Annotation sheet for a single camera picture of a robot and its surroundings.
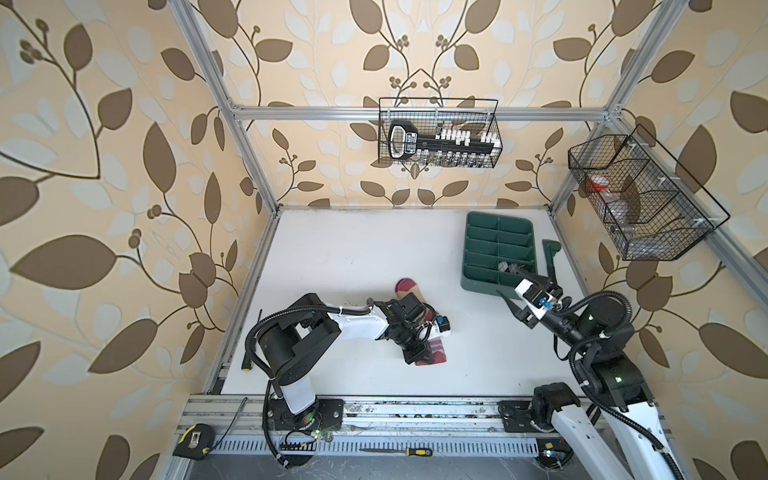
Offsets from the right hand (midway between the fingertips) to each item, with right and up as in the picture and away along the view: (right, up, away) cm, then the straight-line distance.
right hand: (514, 281), depth 65 cm
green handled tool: (+31, +6, +42) cm, 52 cm away
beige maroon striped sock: (-15, -24, +18) cm, 33 cm away
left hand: (-15, -24, +17) cm, 33 cm away
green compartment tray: (+8, +6, +34) cm, 35 cm away
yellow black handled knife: (-19, -41, +4) cm, 45 cm away
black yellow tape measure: (-73, -38, +4) cm, 82 cm away
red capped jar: (+29, +25, +15) cm, 41 cm away
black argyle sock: (+11, 0, +31) cm, 33 cm away
